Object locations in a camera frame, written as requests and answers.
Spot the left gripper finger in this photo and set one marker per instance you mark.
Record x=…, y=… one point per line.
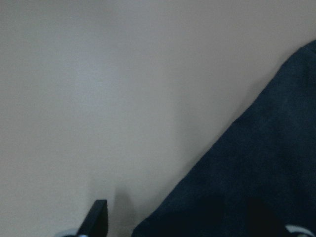
x=96, y=222

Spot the black t-shirt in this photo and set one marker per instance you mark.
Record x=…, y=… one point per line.
x=259, y=178

